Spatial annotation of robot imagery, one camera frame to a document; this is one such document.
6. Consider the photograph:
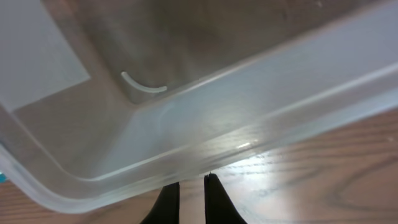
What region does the clear plastic container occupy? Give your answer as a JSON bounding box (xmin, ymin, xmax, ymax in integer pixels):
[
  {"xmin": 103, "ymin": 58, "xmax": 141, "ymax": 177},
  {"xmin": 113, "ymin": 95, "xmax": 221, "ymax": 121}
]
[{"xmin": 1, "ymin": 1, "xmax": 397, "ymax": 214}]

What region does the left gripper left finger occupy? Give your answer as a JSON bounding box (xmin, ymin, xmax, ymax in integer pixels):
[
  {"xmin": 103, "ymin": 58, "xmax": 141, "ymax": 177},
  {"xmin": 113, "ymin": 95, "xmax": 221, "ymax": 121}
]
[{"xmin": 141, "ymin": 182, "xmax": 180, "ymax": 224}]

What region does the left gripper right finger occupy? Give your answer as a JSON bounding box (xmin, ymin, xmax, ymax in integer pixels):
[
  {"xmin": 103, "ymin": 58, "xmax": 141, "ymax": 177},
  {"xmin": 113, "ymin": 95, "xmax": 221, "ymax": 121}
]
[{"xmin": 204, "ymin": 173, "xmax": 247, "ymax": 224}]

